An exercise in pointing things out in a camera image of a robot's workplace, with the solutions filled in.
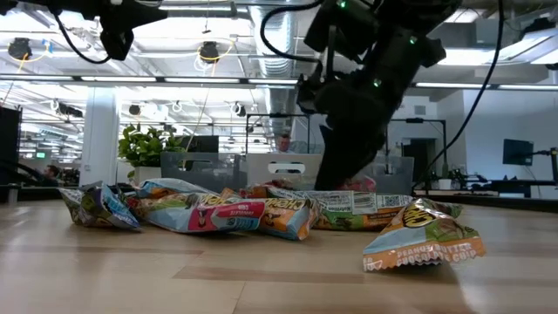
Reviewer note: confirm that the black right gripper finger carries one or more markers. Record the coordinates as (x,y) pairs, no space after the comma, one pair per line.
(331,161)
(364,148)

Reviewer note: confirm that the pink red granola bar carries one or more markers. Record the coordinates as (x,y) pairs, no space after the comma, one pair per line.
(364,184)

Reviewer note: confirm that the granola bar showing nutrition label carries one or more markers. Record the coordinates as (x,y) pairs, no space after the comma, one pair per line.
(349,205)

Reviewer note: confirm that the orange peanut butter granola bar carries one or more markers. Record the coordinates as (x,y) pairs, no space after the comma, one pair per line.
(287,218)

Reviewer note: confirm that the peanut butter chocolate chip bar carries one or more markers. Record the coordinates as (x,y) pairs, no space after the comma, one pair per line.
(418,240)

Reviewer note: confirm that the red chocolate chip granola bar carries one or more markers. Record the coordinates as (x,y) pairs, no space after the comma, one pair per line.
(209,218)

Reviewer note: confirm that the light blue orange granola bar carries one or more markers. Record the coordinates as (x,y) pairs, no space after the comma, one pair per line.
(170,187)

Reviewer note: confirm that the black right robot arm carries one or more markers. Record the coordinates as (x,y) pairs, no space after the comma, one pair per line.
(392,17)

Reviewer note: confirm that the grey translucent plastic bin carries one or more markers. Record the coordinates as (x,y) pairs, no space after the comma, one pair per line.
(205,168)
(396,174)

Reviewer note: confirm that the person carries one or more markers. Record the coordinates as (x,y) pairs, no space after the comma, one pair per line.
(51,173)
(284,143)

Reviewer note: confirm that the white plastic bin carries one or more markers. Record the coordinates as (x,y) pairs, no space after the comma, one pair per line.
(261,170)

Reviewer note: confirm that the small white pot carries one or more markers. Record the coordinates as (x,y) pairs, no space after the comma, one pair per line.
(444,184)

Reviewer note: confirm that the small black ceiling spotlight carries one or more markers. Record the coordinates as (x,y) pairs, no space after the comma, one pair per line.
(240,110)
(134,109)

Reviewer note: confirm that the black ceiling device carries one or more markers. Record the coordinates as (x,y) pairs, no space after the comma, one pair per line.
(209,51)
(19,48)

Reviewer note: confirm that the long ceiling light strip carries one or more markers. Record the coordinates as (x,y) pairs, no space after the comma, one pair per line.
(200,79)

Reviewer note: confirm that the white building pillar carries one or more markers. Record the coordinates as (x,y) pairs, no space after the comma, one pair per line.
(99,139)

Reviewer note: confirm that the dark computer monitor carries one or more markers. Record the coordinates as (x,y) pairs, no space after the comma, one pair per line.
(202,144)

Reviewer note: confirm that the green leafy plant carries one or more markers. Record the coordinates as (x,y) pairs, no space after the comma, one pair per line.
(144,148)

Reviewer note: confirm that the white plant pot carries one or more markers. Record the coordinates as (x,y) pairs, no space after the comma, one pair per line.
(146,174)

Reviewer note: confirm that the black desk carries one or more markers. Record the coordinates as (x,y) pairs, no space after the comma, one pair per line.
(523,182)

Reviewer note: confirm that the black upright panel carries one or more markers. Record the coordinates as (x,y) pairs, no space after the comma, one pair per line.
(9,144)

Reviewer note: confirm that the black metal frame stand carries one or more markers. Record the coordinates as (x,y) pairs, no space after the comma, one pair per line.
(414,120)

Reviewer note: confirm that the grey wall vent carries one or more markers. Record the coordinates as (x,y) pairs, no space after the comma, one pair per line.
(419,110)

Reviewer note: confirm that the silver ribbed ceiling duct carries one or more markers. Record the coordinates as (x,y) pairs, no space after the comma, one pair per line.
(274,43)

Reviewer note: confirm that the dark wall monitor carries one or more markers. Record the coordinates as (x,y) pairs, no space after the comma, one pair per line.
(517,152)

